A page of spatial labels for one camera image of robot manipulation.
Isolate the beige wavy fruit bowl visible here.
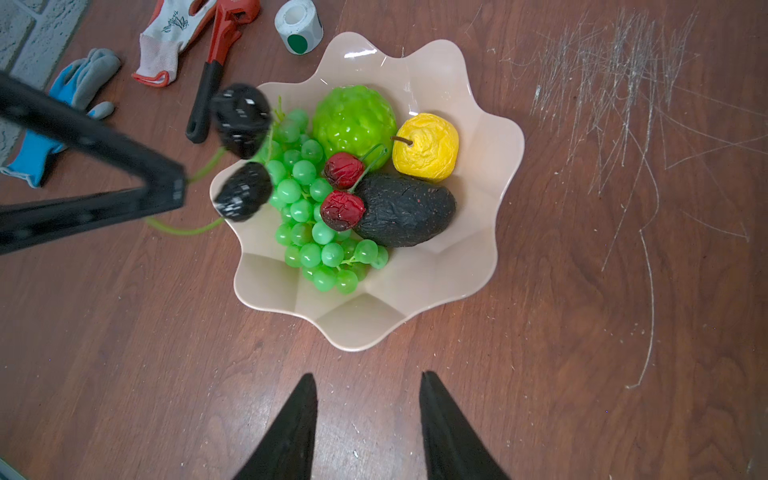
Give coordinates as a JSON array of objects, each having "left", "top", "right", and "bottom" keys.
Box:
[{"left": 232, "top": 32, "right": 525, "bottom": 352}]

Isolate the red fake cherry pair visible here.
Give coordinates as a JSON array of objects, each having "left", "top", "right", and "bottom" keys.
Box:
[{"left": 320, "top": 144, "right": 389, "bottom": 232}]

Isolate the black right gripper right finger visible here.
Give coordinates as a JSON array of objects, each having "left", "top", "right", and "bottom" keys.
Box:
[{"left": 419, "top": 371, "right": 510, "bottom": 480}]

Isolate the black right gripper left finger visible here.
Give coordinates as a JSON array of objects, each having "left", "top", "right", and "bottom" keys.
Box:
[{"left": 234, "top": 373, "right": 318, "bottom": 480}]

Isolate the green bumpy fake fruit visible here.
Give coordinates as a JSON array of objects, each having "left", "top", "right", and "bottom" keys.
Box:
[{"left": 311, "top": 85, "right": 398, "bottom": 171}]

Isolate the yellow fake lemon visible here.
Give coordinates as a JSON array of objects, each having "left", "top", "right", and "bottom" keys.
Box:
[{"left": 392, "top": 113, "right": 460, "bottom": 182}]

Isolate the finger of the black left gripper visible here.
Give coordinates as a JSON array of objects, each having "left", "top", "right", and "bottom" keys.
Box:
[{"left": 1, "top": 73, "right": 186, "bottom": 254}]

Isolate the dark fake avocado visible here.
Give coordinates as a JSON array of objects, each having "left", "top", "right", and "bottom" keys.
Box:
[{"left": 354, "top": 172, "right": 457, "bottom": 248}]

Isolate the red black pipe wrench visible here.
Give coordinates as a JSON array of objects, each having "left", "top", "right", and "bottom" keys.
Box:
[{"left": 186, "top": 0, "right": 261, "bottom": 144}]

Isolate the green fake grape bunch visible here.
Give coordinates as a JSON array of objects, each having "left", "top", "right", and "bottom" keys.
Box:
[{"left": 255, "top": 109, "right": 389, "bottom": 294}]

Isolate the white sticker roll green dot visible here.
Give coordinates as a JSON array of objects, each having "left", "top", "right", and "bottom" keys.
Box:
[{"left": 274, "top": 0, "right": 324, "bottom": 56}]

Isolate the red white work glove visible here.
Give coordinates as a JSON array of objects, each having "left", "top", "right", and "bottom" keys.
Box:
[{"left": 132, "top": 0, "right": 217, "bottom": 88}]

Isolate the blue grey work glove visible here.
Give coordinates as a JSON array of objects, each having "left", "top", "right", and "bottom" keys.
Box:
[{"left": 1, "top": 48, "right": 121, "bottom": 188}]

